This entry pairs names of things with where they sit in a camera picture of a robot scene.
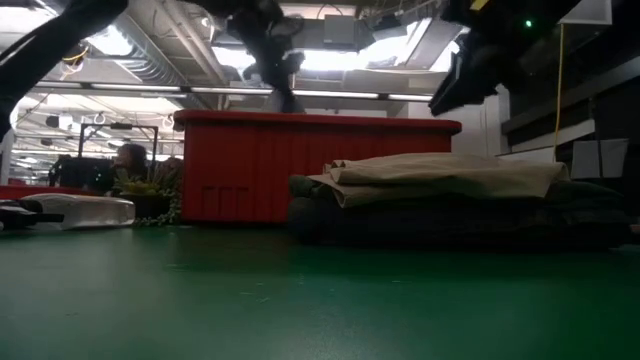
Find yellow hanging cord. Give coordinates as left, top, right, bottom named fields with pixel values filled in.
left=551, top=22, right=566, bottom=163

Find red plastic laundry bin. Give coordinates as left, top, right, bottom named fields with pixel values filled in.
left=172, top=109, right=463, bottom=225

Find white box with orange label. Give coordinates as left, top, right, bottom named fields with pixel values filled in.
left=20, top=191, right=137, bottom=232

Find small potted succulent plant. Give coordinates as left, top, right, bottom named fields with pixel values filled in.
left=110, top=162, right=184, bottom=227

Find dark blue denim jeans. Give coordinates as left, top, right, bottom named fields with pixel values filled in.
left=285, top=195, right=632, bottom=250

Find beige garment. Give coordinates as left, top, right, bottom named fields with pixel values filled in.
left=306, top=151, right=572, bottom=210

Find long strip ceiling light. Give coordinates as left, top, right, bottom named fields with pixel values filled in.
left=34, top=81, right=434, bottom=104

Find green table mat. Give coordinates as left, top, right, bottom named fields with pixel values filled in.
left=0, top=223, right=640, bottom=360

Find person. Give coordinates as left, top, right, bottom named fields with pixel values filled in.
left=98, top=142, right=152, bottom=195

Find round metal ceiling duct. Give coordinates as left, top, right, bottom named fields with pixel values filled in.
left=199, top=0, right=232, bottom=32

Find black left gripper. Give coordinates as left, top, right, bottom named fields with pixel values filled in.
left=225, top=0, right=307, bottom=115

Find dark green shirt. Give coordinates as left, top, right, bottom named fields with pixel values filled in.
left=286, top=173, right=627, bottom=224

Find black monitor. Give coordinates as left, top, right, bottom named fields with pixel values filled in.
left=48, top=156, right=114, bottom=192

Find white paper sheet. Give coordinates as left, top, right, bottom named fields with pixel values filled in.
left=570, top=138, right=629, bottom=181

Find black metal rack frame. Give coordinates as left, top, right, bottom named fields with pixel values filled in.
left=77, top=122, right=160, bottom=162

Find dark ceiling box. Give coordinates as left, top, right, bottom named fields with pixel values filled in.
left=322, top=14, right=360, bottom=50

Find black cord reel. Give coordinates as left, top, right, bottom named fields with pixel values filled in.
left=59, top=41, right=92, bottom=70

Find red low counter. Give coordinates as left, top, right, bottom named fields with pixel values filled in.
left=0, top=184, right=101, bottom=200

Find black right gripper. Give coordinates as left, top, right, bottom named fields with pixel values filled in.
left=428, top=0, right=584, bottom=118

